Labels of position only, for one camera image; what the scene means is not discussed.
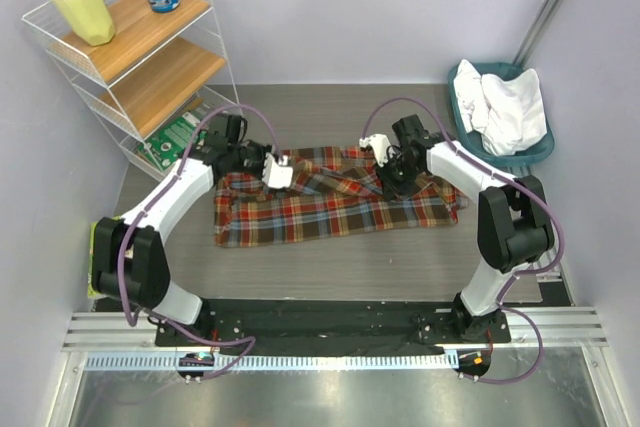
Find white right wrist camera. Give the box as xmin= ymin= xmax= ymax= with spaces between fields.
xmin=359 ymin=134 xmax=391 ymax=167

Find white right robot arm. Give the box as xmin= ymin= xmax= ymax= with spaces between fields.
xmin=359 ymin=115 xmax=555 ymax=342

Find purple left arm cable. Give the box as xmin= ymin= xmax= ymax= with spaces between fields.
xmin=119 ymin=104 xmax=279 ymax=383

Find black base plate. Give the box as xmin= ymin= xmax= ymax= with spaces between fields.
xmin=94 ymin=296 xmax=512 ymax=356

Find white wire wooden shelf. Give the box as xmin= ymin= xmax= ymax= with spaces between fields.
xmin=22 ymin=0 xmax=242 ymax=180

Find yellow faceted cup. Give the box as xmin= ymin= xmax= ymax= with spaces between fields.
xmin=51 ymin=0 xmax=116 ymax=46

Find aluminium rail frame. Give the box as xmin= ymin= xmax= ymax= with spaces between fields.
xmin=47 ymin=166 xmax=629 ymax=427

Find green treehouse book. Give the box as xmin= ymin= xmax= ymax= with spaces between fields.
xmin=87 ymin=217 xmax=122 ymax=300

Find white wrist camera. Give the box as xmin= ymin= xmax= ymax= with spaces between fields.
xmin=261 ymin=153 xmax=293 ymax=189
xmin=359 ymin=134 xmax=391 ymax=167

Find red brown plaid shirt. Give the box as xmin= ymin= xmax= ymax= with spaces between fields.
xmin=213 ymin=146 xmax=469 ymax=248

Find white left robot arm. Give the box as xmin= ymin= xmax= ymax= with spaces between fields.
xmin=88 ymin=108 xmax=279 ymax=346

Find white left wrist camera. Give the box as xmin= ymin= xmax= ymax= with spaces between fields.
xmin=261 ymin=153 xmax=293 ymax=189

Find white shirts in basket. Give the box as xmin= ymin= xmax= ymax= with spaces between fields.
xmin=453 ymin=59 xmax=547 ymax=156

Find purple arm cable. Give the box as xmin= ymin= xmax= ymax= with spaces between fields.
xmin=360 ymin=97 xmax=567 ymax=386
xmin=119 ymin=104 xmax=279 ymax=383

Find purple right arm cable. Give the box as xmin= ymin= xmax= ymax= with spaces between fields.
xmin=360 ymin=97 xmax=567 ymax=386

